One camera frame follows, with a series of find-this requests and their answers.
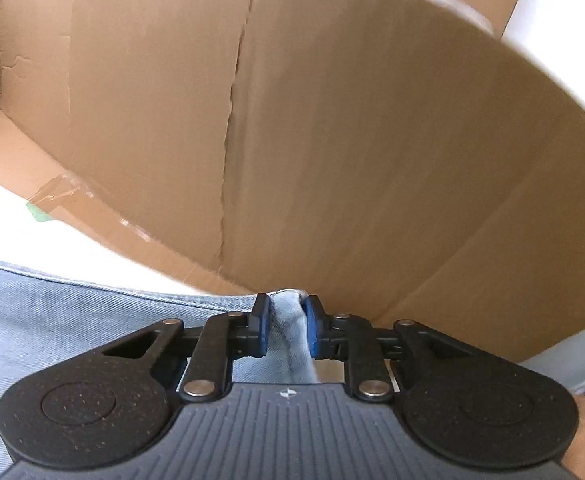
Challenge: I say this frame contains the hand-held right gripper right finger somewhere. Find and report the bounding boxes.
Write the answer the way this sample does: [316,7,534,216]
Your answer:
[303,294,474,404]

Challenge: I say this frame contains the cream printed blanket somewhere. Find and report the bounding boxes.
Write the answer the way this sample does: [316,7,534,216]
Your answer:
[0,172,254,297]

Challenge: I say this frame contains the light blue denim jeans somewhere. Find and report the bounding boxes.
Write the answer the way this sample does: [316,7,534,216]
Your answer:
[0,254,324,480]

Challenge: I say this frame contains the brown cardboard box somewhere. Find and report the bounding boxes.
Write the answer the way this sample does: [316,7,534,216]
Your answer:
[0,0,585,362]

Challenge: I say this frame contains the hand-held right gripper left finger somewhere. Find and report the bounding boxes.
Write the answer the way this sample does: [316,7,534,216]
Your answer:
[101,292,273,404]

